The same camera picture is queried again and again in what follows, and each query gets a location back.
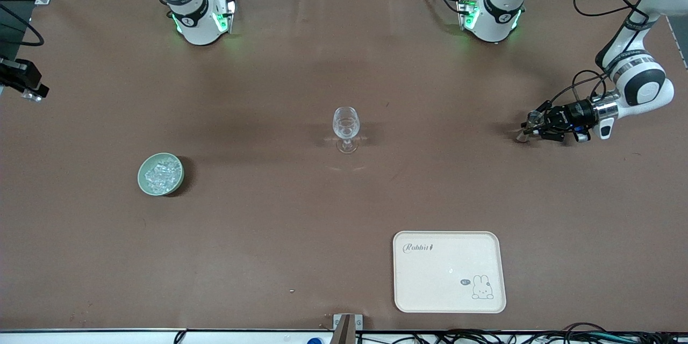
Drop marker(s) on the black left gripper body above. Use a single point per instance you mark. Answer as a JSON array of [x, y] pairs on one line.
[[571, 113]]

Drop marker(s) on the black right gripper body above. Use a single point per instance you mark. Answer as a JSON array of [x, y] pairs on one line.
[[21, 78]]

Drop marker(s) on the steel double jigger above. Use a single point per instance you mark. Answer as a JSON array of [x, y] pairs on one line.
[[532, 118]]

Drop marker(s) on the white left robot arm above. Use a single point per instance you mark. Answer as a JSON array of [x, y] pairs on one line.
[[500, 5]]

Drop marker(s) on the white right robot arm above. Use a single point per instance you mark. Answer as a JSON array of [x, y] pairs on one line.
[[193, 16]]

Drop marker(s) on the clear ice cubes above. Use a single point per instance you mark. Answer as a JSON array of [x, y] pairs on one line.
[[161, 173]]

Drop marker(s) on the clear wine glass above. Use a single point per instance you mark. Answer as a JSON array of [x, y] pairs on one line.
[[345, 126]]

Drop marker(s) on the green ceramic bowl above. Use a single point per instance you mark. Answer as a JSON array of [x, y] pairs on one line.
[[144, 185]]

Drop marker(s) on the cream rabbit print tray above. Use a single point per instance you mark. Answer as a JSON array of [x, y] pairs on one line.
[[446, 271]]

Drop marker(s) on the brown table cover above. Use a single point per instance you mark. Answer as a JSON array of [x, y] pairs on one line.
[[269, 226]]

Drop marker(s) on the blue bottle cap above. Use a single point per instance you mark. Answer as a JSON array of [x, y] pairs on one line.
[[315, 341]]

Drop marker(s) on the grey metal bracket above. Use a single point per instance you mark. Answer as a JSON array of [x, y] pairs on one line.
[[359, 322]]

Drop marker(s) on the brown camera post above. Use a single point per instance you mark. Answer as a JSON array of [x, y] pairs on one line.
[[344, 333]]

